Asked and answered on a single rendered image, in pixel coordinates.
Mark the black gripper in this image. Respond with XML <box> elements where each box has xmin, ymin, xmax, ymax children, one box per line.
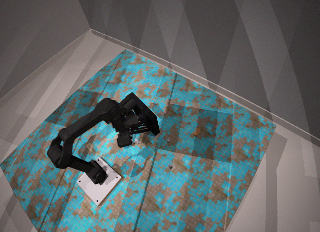
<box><xmin>112</xmin><ymin>118</ymin><xmax>133</xmax><ymax>148</ymax></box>

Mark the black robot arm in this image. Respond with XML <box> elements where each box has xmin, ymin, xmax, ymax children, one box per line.
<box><xmin>47</xmin><ymin>95</ymin><xmax>139</xmax><ymax>186</ymax></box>

